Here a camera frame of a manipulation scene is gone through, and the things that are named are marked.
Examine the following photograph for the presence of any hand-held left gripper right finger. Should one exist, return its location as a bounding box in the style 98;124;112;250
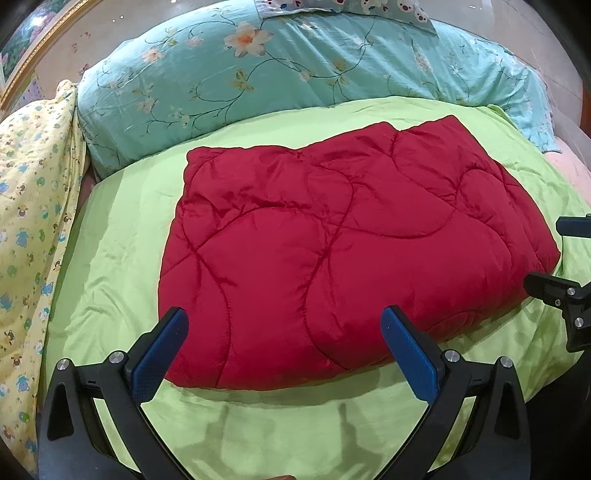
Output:
380;304;533;480

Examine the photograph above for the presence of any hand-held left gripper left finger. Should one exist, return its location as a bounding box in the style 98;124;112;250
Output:
37;306;191;480

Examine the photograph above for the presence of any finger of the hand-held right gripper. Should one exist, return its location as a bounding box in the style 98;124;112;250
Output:
556;214;591;237
523;272;591;354

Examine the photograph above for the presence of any red quilted blanket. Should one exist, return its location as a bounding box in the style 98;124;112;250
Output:
158;115;563;391

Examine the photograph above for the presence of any pale pink cloth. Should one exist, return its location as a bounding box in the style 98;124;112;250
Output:
544;135;591;200

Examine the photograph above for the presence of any light green blanket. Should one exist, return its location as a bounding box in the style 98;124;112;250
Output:
39;96;591;480

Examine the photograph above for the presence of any yellow printed quilt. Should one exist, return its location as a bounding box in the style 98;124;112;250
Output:
0;79;89;477

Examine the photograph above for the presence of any teal floral pillow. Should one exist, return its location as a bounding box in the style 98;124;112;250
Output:
76;8;561;180

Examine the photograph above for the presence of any bear print pillow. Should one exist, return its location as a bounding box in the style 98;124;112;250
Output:
254;0;437;36

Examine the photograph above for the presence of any gold framed picture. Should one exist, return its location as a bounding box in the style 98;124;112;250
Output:
0;0;88;112

